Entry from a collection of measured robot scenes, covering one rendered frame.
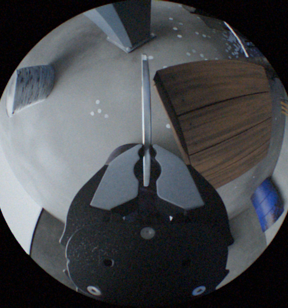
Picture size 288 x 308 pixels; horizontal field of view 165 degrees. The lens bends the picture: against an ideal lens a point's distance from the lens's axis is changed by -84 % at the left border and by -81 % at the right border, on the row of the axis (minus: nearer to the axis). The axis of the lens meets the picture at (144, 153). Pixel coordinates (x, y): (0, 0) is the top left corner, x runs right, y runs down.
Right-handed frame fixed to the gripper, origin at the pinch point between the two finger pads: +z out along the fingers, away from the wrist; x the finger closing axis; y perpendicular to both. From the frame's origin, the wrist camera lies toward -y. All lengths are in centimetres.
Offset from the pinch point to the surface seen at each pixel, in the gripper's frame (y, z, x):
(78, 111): 0, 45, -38
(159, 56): -26, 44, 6
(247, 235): 216, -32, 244
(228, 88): -9.2, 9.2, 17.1
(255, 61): -34, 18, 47
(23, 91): -24, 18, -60
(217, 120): -1.4, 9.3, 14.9
